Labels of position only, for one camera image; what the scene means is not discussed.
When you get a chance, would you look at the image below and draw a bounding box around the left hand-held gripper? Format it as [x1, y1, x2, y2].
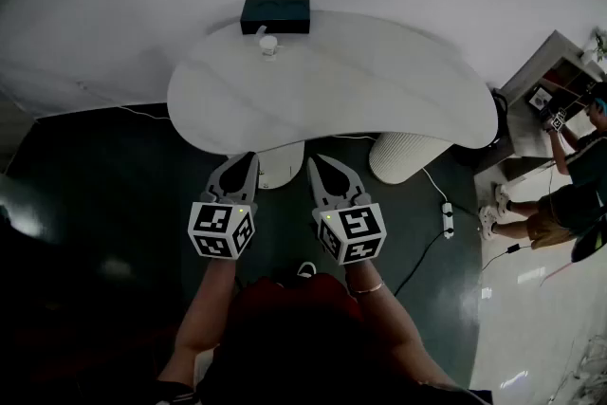
[188, 152, 261, 261]

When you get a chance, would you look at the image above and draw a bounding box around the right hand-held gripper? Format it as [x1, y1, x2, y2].
[306, 155, 388, 266]

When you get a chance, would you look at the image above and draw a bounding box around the small white cup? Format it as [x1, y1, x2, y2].
[258, 35, 282, 62]

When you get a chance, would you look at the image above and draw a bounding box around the person's right forearm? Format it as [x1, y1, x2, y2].
[343, 261, 457, 388]

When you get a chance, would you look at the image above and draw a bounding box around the person's left forearm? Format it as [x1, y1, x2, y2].
[156, 256, 238, 388]

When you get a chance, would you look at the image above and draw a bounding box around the ribbed white table leg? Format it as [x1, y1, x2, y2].
[368, 132, 451, 185]

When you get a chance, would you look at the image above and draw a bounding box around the white power strip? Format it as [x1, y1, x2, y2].
[441, 201, 455, 240]

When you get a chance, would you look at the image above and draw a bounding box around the person's red shirt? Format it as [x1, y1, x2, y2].
[227, 272, 367, 350]

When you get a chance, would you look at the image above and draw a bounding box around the dark blue box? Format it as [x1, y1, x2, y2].
[239, 0, 311, 36]

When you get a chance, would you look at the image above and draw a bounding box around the grey open shelf unit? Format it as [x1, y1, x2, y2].
[475, 28, 607, 182]

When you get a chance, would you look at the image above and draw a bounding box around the small framed picture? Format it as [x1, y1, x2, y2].
[525, 84, 554, 111]

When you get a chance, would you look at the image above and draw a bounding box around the green potted plant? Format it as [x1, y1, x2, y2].
[589, 27, 607, 64]

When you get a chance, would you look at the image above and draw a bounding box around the silver wrist bracelet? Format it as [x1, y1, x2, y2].
[348, 281, 386, 297]

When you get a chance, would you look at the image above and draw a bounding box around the black floor cable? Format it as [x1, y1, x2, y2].
[393, 230, 448, 298]

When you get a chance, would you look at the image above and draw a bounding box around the thin white floor cable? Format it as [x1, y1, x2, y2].
[117, 105, 171, 121]

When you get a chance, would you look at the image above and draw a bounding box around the black looped cable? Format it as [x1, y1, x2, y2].
[489, 87, 509, 144]

